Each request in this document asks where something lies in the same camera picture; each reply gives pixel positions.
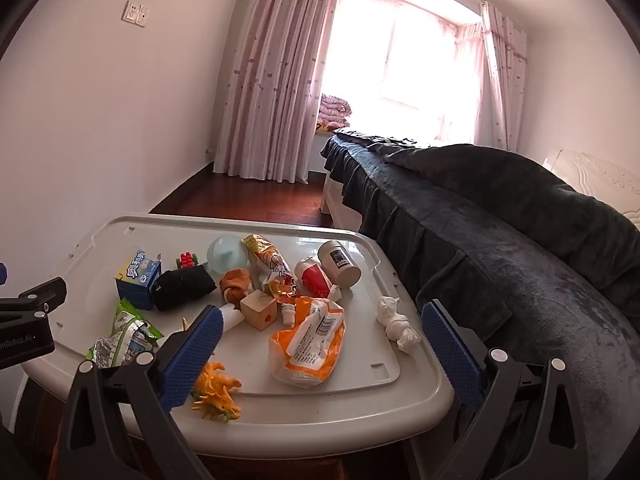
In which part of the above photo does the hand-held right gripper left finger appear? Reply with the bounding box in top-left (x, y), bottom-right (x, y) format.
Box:
top-left (47, 305), bottom-right (224, 480)

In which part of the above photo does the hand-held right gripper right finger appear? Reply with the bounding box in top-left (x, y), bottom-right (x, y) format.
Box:
top-left (421, 300), bottom-right (591, 480)

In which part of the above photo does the orange and white snack bag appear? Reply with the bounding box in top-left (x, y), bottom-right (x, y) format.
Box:
top-left (268, 296), bottom-right (346, 389)

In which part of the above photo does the yellow orange jelly drink pouch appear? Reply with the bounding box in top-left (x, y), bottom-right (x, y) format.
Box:
top-left (242, 233), bottom-right (302, 307)

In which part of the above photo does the orange toy dinosaur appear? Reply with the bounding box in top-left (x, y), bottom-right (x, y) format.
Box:
top-left (190, 361), bottom-right (243, 422)

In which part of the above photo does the white plastic tube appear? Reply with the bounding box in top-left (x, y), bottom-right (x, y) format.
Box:
top-left (219, 304), bottom-right (246, 334)

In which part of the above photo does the crumpled white tissue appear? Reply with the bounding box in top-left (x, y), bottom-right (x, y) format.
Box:
top-left (377, 295), bottom-right (421, 354)

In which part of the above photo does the black cloth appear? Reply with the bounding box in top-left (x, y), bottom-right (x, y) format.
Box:
top-left (151, 265), bottom-right (217, 313)

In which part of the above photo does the green snack wrapper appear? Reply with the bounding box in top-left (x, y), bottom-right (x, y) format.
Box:
top-left (86, 298), bottom-right (165, 370)

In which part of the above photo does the wooden block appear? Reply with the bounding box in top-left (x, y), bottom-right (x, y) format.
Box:
top-left (239, 290), bottom-right (279, 332)

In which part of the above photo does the blue yellow small box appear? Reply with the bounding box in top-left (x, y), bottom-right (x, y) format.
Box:
top-left (116, 249), bottom-right (162, 311)

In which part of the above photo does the pale blue plastic ball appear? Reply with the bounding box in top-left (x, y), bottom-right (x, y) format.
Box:
top-left (207, 234), bottom-right (250, 276)

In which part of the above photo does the white plastic storage box lid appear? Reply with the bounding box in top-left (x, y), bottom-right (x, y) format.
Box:
top-left (22, 214), bottom-right (455, 460)

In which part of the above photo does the red and white cup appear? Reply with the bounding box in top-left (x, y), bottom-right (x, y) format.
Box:
top-left (294, 256), bottom-right (344, 302)

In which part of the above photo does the grey paper cup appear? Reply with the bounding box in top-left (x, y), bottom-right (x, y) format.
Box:
top-left (317, 239), bottom-right (362, 289)

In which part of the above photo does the white headboard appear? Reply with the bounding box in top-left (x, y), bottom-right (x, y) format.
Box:
top-left (542, 149), bottom-right (640, 232)

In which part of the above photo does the folded pink quilt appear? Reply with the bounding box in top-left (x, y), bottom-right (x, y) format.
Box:
top-left (317, 93), bottom-right (354, 129)

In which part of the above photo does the pink patterned curtain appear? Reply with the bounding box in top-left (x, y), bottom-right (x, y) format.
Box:
top-left (212, 0), bottom-right (347, 184)
top-left (479, 2), bottom-right (529, 154)

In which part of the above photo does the window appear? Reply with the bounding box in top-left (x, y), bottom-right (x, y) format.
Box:
top-left (320, 0), bottom-right (483, 143)

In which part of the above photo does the white bed frame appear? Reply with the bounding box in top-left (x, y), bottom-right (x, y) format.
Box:
top-left (320, 169), bottom-right (364, 232)

